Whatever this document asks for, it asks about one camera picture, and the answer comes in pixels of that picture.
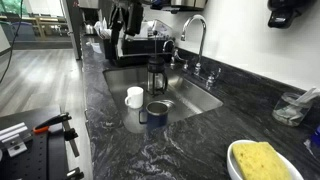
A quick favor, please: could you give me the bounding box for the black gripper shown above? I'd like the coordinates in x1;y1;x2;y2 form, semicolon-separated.
109;1;145;44

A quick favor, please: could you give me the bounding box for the black hanging cable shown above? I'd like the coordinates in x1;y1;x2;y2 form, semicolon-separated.
0;0;25;85

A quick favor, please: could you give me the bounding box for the glass french press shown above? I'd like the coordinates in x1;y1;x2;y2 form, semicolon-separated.
146;30;169;98

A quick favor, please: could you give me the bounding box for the clear plastic container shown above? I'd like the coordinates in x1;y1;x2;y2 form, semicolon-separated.
141;18;174;40

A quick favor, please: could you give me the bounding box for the black dish drying rack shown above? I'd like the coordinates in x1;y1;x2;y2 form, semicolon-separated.
102;35;176;68

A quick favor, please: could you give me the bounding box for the black wall soap dispenser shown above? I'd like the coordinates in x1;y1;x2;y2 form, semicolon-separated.
266;0;317;29

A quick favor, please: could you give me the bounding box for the white ceramic mug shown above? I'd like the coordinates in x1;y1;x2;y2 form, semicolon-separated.
124;86;145;110

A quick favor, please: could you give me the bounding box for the stainless steel sink basin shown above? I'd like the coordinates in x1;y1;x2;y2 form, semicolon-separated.
102;65;224;135

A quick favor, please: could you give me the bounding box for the orange handled bar clamp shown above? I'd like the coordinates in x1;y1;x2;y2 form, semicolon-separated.
32;112;81;158

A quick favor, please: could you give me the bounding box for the small chrome dispenser tap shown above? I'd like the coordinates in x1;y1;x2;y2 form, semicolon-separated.
162;38;189;72

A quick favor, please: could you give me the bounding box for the stainless steel refrigerator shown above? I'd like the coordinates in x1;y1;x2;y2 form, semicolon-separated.
61;0;85;61

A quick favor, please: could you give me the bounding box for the black perforated mounting board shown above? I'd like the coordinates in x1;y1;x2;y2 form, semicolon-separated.
0;105;70;180

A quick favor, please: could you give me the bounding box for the white bowl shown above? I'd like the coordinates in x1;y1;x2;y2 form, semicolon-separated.
226;139;305;180

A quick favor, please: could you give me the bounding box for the yellow sponge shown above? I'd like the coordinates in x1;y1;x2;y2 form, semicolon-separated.
231;141;293;180

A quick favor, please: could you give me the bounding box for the chrome faucet lever handle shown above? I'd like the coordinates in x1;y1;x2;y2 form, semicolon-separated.
204;67;222;91

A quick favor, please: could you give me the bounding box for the blue metal mug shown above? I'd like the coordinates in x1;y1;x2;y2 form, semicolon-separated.
138;100;170;130

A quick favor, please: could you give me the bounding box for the aluminium corner bracket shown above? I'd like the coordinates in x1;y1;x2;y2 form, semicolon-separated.
0;121;34;158

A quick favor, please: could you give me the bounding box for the small clear plastic cup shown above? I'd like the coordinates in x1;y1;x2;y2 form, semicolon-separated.
90;42;103;55

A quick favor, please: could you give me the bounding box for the tall chrome gooseneck faucet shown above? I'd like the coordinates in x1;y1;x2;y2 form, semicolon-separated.
180;14;208;77

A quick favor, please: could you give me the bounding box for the blue bottle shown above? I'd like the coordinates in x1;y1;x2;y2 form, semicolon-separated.
310;124;320;149

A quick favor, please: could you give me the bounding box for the clear glass jar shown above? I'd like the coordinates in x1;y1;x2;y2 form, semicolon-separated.
271;87;320;128

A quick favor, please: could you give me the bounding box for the wooden table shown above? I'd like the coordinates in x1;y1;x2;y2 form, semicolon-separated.
0;13;65;39

